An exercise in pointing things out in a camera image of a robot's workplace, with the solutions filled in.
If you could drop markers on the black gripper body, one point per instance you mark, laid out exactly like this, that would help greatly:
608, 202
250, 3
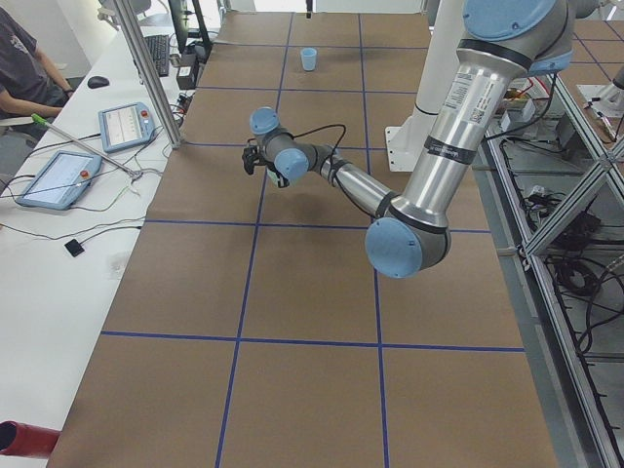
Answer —
274, 172

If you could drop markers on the light blue plastic cup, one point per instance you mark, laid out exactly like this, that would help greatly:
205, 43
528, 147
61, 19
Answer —
308, 57

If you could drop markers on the green ceramic bowl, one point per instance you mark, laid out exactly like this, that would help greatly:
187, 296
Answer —
277, 178

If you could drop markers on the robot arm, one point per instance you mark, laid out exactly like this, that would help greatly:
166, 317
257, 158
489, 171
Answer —
500, 42

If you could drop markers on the black power adapter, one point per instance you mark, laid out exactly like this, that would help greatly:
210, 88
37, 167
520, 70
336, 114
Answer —
187, 72

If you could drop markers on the thin metal rod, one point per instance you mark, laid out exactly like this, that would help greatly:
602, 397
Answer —
134, 175

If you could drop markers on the upper teach pendant tablet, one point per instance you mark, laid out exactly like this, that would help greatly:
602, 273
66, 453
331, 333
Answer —
125, 126

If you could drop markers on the teach pendant tablet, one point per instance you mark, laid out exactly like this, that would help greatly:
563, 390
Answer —
125, 126
61, 182

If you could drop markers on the black keyboard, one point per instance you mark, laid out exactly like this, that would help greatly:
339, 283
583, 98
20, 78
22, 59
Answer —
159, 48

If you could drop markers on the black computer mouse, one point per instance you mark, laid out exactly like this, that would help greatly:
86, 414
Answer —
96, 82

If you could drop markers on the lower teach pendant tablet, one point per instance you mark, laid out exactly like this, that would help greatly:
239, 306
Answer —
61, 182

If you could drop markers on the small black square pad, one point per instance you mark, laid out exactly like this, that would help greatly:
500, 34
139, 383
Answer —
74, 247

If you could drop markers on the seated person in grey shirt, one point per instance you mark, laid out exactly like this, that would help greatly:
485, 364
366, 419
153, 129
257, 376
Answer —
30, 82

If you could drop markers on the red cylinder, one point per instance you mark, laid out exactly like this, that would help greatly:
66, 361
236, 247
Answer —
25, 440

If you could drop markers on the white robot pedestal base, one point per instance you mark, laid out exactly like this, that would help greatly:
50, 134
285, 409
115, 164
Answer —
405, 143

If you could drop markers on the silver aluminium frame post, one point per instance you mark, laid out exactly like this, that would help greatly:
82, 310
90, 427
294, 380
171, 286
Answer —
147, 70

